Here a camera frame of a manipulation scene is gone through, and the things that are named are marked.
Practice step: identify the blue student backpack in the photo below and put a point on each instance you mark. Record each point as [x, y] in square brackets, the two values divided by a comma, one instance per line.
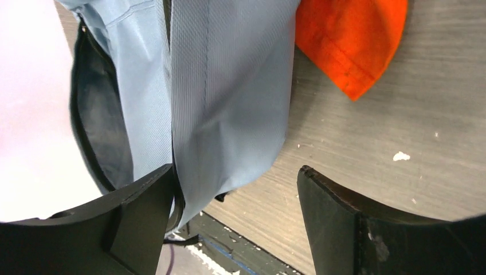
[202, 85]

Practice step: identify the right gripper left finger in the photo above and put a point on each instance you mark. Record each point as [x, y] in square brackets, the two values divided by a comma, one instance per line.
[119, 233]

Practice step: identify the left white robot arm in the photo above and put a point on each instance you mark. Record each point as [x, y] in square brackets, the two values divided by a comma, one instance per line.
[42, 171]

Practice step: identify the orange cloth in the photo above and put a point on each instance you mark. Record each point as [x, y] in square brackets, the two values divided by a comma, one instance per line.
[351, 41]

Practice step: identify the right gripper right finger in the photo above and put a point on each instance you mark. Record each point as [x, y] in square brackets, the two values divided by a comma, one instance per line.
[349, 233]

